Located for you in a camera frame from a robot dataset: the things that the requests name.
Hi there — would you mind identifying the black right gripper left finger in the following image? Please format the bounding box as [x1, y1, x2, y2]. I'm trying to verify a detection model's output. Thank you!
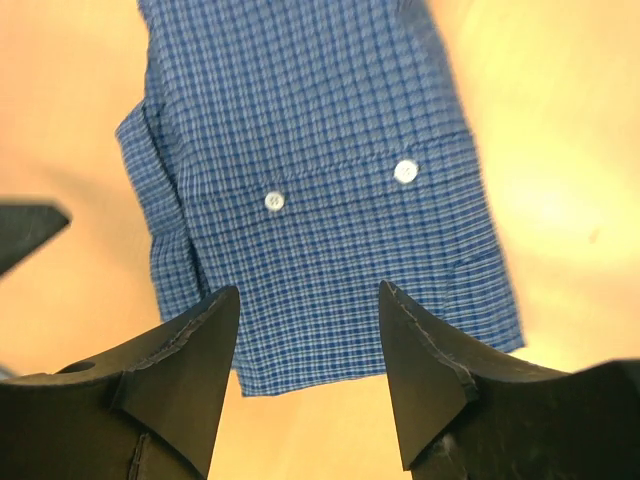
[1, 287, 240, 480]

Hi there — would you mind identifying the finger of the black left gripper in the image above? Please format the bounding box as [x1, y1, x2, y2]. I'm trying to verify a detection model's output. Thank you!
[1, 201, 71, 275]

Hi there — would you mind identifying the blue checkered long sleeve shirt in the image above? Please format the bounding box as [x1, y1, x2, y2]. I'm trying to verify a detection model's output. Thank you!
[116, 1, 523, 397]

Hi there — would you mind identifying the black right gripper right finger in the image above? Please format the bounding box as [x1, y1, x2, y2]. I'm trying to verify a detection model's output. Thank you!
[379, 282, 639, 480]

